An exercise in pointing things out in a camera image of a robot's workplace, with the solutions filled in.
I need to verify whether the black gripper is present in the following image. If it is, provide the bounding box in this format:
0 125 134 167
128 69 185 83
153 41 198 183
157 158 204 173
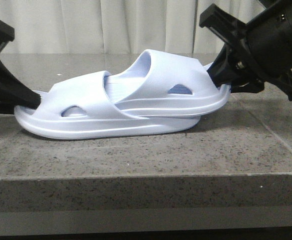
199 0 292 101
0 20 41 115

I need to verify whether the grey-white curtain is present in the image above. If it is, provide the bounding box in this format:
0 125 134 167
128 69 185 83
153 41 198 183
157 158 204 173
0 0 266 55

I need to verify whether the light blue slipper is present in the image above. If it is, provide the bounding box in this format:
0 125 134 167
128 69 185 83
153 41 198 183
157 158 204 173
14 71 200 140
104 49 231 118

